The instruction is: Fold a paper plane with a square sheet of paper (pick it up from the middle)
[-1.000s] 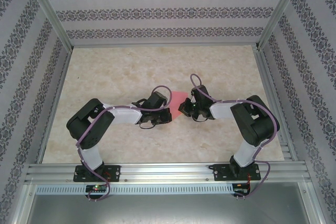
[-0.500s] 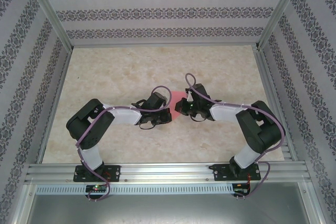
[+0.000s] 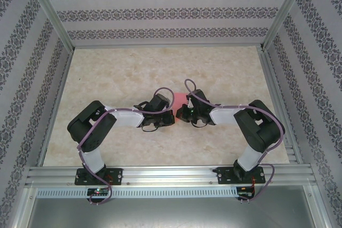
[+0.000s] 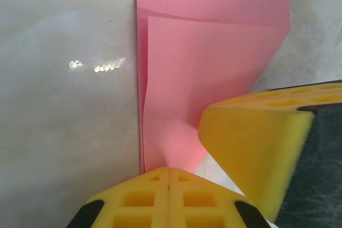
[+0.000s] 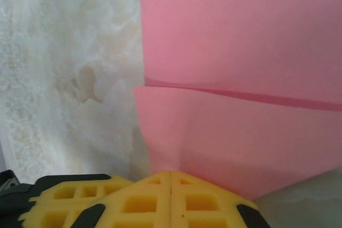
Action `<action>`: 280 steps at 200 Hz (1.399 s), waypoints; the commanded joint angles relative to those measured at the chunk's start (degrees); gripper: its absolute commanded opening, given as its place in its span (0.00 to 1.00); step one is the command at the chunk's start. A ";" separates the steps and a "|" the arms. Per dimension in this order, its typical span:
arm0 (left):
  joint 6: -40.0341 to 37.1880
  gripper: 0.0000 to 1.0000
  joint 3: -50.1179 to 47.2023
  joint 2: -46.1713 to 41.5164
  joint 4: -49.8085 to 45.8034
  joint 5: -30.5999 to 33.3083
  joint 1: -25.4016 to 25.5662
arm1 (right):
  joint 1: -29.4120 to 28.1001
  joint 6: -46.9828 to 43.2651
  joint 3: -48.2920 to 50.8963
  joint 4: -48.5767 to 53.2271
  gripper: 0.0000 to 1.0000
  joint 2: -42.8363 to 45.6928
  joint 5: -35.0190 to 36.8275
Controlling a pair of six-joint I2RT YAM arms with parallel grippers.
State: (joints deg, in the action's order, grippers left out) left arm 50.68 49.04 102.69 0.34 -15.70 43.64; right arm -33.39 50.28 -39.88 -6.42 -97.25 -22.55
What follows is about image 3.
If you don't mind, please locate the aluminium frame leg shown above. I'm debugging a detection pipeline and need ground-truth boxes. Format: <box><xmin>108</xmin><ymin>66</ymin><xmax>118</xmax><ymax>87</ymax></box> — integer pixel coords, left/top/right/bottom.
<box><xmin>10</xmin><ymin>185</ymin><xmax>37</xmax><ymax>228</ymax></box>
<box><xmin>307</xmin><ymin>185</ymin><xmax>333</xmax><ymax>228</ymax></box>

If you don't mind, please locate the aluminium side rail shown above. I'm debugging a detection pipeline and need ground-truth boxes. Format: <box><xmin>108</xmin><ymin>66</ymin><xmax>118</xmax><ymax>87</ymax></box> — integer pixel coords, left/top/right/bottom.
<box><xmin>256</xmin><ymin>45</ymin><xmax>305</xmax><ymax>164</ymax></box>
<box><xmin>37</xmin><ymin>49</ymin><xmax>75</xmax><ymax>167</ymax></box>

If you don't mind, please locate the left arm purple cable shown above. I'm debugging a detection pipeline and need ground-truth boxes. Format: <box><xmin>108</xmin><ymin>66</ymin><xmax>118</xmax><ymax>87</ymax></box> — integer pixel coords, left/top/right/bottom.
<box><xmin>76</xmin><ymin>87</ymin><xmax>176</xmax><ymax>207</ymax></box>

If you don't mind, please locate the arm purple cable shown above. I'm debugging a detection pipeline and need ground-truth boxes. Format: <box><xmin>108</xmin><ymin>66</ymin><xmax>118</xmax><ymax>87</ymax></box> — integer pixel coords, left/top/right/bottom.
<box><xmin>76</xmin><ymin>87</ymin><xmax>176</xmax><ymax>207</ymax></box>
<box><xmin>184</xmin><ymin>78</ymin><xmax>284</xmax><ymax>205</ymax></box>

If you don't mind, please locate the aluminium mounting rail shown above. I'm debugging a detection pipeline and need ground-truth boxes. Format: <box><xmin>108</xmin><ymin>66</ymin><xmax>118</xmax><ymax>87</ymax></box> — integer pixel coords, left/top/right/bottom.
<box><xmin>25</xmin><ymin>165</ymin><xmax>317</xmax><ymax>187</ymax></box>

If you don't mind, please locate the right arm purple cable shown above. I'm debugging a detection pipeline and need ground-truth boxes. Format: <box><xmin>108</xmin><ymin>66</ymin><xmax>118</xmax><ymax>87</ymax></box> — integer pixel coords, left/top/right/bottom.
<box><xmin>184</xmin><ymin>78</ymin><xmax>284</xmax><ymax>205</ymax></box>

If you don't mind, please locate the grey sheet metal tray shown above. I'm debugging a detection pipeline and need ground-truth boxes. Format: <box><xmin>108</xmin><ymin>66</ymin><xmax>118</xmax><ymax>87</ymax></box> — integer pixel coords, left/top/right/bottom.
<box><xmin>24</xmin><ymin>186</ymin><xmax>329</xmax><ymax>228</ymax></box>

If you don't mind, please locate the pink paper sheet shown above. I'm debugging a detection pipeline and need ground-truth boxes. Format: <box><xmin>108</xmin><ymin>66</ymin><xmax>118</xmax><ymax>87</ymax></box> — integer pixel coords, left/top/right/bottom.
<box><xmin>170</xmin><ymin>92</ymin><xmax>188</xmax><ymax>122</ymax></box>

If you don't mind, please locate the slotted grey cable duct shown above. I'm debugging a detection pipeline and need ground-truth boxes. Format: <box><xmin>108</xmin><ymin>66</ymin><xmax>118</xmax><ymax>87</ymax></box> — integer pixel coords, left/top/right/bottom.
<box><xmin>36</xmin><ymin>186</ymin><xmax>238</xmax><ymax>199</ymax></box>

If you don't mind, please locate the aluminium back frame bar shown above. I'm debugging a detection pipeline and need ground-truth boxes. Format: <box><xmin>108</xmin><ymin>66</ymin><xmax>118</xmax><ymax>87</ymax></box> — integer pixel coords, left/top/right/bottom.
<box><xmin>72</xmin><ymin>43</ymin><xmax>264</xmax><ymax>49</ymax></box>

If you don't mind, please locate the aluminium frame post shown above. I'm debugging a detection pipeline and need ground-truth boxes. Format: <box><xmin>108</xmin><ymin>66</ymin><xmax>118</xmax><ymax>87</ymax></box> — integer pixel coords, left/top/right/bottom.
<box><xmin>261</xmin><ymin>0</ymin><xmax>313</xmax><ymax>50</ymax></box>
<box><xmin>22</xmin><ymin>0</ymin><xmax>75</xmax><ymax>50</ymax></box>

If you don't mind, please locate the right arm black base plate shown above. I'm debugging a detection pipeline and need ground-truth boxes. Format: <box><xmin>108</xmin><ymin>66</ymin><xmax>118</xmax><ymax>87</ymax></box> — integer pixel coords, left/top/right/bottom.
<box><xmin>216</xmin><ymin>166</ymin><xmax>267</xmax><ymax>185</ymax></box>

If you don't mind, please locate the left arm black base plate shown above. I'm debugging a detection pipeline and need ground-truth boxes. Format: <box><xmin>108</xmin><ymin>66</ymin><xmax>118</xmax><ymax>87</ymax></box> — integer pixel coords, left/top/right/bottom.
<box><xmin>74</xmin><ymin>168</ymin><xmax>123</xmax><ymax>186</ymax></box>

